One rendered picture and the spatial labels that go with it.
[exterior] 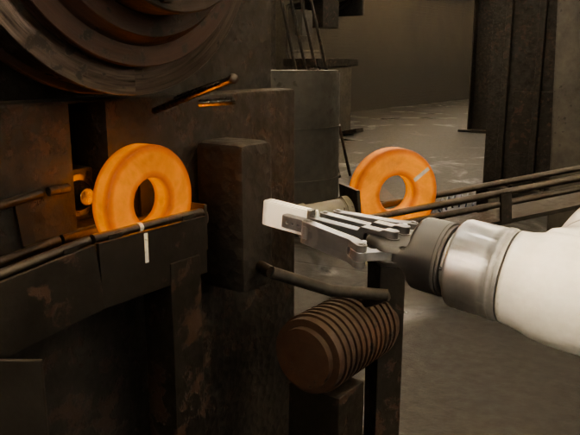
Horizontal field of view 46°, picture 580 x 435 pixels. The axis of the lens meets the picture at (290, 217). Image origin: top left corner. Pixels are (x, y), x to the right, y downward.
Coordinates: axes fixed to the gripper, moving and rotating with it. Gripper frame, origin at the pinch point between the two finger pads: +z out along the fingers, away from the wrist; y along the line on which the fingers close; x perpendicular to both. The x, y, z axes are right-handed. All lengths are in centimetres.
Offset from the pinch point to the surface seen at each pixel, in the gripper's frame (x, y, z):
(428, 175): -1.4, 43.9, 3.0
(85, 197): -3.4, -4.1, 31.9
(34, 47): 17.2, -17.6, 22.7
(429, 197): -5.1, 44.2, 2.4
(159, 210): -4.8, 2.4, 24.2
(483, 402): -75, 109, 7
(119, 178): 1.1, -5.7, 23.1
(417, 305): -79, 168, 55
